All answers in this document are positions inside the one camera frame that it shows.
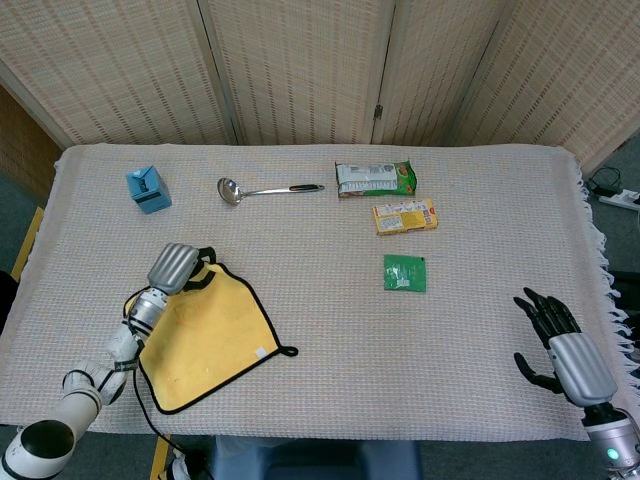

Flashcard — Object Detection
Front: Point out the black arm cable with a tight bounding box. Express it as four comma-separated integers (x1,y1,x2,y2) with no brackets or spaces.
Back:
125,319,201,471

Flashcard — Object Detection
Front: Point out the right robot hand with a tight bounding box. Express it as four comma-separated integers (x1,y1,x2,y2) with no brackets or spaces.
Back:
512,286,617,406

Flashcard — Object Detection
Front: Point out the white power strip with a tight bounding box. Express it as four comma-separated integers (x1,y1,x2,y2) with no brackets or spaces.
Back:
598,189,640,210

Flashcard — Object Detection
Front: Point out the blue carton box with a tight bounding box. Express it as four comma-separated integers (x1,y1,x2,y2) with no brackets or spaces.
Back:
125,167,173,215

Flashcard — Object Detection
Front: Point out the white woven tablecloth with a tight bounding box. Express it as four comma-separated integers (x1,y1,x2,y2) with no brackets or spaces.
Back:
0,143,632,443

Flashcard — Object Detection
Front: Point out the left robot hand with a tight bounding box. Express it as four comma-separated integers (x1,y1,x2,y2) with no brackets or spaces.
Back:
146,242,217,297

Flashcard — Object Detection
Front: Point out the yellow biscuit box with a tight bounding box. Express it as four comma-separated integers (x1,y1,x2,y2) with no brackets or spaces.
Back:
371,198,439,237

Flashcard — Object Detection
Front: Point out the green and white snack packet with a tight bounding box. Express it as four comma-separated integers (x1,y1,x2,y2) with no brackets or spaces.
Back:
334,158,418,199

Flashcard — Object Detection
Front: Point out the stainless steel ladle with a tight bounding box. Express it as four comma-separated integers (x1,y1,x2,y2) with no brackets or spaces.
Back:
216,177,326,207

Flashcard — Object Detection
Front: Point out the green sachet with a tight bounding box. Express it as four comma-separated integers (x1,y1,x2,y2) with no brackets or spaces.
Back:
382,254,428,294

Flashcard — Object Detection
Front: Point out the woven folding screen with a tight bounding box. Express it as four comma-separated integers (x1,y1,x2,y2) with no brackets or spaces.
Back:
0,0,640,176

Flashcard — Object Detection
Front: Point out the yellow cloth black trim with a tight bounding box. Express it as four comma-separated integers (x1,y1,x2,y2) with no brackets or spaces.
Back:
123,246,299,416

